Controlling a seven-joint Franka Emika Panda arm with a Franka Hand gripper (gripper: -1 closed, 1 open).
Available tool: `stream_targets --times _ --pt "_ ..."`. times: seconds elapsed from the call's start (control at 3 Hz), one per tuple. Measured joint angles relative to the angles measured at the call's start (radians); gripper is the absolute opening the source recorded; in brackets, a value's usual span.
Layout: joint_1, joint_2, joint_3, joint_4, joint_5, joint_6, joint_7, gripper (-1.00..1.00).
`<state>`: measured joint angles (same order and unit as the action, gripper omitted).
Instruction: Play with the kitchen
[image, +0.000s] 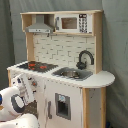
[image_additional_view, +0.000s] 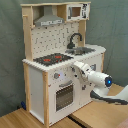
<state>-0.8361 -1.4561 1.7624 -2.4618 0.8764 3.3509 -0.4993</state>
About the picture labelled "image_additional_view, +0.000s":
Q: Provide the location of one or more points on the black toy stovetop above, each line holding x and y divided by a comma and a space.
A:
52, 59

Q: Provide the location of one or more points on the wooden toy kitchen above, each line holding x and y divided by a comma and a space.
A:
45, 40

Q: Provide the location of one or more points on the toy microwave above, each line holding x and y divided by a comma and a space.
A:
77, 11

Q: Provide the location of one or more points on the left stove knob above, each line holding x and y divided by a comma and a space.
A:
56, 75

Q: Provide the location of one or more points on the grey toy sink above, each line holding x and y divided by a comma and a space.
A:
79, 51

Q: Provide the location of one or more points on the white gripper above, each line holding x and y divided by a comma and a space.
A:
85, 69

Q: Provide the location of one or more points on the white toy oven door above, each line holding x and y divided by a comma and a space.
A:
61, 99

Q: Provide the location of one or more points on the black toy faucet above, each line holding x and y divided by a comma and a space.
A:
71, 44

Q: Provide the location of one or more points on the grey range hood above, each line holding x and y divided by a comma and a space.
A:
48, 18

